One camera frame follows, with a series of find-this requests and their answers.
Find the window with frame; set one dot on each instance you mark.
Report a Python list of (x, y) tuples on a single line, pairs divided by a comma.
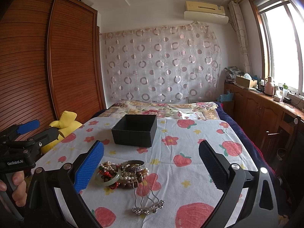
[(281, 30)]

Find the wooden chair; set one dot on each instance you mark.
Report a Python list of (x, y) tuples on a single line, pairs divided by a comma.
[(280, 142)]

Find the floral quilt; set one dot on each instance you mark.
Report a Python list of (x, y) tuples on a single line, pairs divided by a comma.
[(193, 111)]

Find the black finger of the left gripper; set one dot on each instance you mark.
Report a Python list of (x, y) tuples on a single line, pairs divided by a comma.
[(45, 137)]

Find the wooden louvered wardrobe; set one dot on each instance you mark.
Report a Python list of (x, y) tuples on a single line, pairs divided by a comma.
[(50, 61)]

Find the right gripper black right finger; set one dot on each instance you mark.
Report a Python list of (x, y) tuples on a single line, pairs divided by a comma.
[(215, 165)]

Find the white wall air conditioner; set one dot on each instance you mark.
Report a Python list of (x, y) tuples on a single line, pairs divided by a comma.
[(205, 13)]

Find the dark blue blanket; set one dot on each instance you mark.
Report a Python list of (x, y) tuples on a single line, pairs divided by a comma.
[(251, 148)]

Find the yellow striped plush toy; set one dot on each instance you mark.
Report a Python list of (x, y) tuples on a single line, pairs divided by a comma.
[(66, 125)]

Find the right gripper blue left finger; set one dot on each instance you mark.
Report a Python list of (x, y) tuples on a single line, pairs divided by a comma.
[(89, 163)]

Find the silver engraved bangle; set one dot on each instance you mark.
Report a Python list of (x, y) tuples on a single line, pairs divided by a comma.
[(133, 166)]

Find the blue plastic bag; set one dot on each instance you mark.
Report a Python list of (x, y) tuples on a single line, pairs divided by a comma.
[(225, 97)]

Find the side window curtain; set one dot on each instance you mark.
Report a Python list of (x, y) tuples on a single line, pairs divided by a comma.
[(240, 29)]

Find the black open jewelry box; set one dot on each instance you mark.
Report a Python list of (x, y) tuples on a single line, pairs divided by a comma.
[(135, 130)]

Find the pink circle pattern curtain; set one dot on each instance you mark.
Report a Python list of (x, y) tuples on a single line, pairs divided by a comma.
[(167, 64)]

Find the stack of papers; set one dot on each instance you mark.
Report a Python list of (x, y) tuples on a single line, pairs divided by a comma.
[(232, 72)]

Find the person's left hand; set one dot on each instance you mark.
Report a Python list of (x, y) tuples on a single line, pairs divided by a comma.
[(19, 195)]

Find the green jade bangle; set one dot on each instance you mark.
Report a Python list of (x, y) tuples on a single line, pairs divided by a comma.
[(105, 178)]

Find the wooden sideboard cabinet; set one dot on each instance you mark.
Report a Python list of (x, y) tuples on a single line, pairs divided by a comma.
[(257, 113)]

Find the pink kettle jug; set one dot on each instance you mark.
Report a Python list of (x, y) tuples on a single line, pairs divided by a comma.
[(269, 86)]

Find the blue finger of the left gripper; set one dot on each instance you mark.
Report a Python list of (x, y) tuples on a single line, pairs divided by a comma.
[(28, 127)]

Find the strawberry print white sheet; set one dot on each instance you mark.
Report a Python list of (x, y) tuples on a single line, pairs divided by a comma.
[(176, 173)]

